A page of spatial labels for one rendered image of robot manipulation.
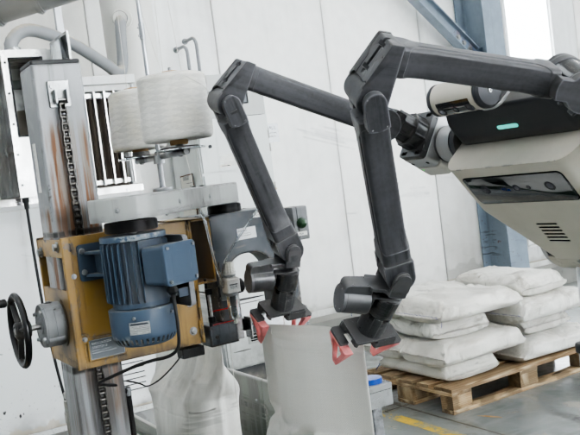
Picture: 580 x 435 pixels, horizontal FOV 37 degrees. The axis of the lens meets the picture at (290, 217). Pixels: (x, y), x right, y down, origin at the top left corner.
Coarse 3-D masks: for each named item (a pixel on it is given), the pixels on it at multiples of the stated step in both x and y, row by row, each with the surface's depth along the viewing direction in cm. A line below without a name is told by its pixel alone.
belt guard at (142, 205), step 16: (160, 192) 190; (176, 192) 196; (192, 192) 204; (208, 192) 211; (224, 192) 220; (96, 208) 187; (112, 208) 185; (128, 208) 185; (144, 208) 186; (160, 208) 189; (176, 208) 196; (192, 208) 203
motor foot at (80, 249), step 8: (80, 248) 201; (88, 248) 202; (96, 248) 203; (80, 256) 201; (88, 256) 202; (96, 256) 201; (80, 264) 201; (88, 264) 202; (96, 264) 202; (80, 272) 201; (88, 272) 202; (96, 272) 202; (80, 280) 201; (88, 280) 201
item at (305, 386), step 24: (288, 336) 213; (312, 336) 208; (264, 360) 220; (288, 360) 194; (312, 360) 188; (360, 360) 179; (288, 384) 195; (312, 384) 189; (336, 384) 185; (360, 384) 180; (288, 408) 197; (312, 408) 190; (336, 408) 186; (360, 408) 181; (288, 432) 197; (312, 432) 193; (336, 432) 187; (360, 432) 182
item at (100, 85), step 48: (96, 96) 484; (96, 144) 491; (0, 240) 455; (0, 288) 455; (0, 336) 454; (0, 384) 454; (48, 384) 467; (144, 384) 493; (0, 432) 453; (48, 432) 467
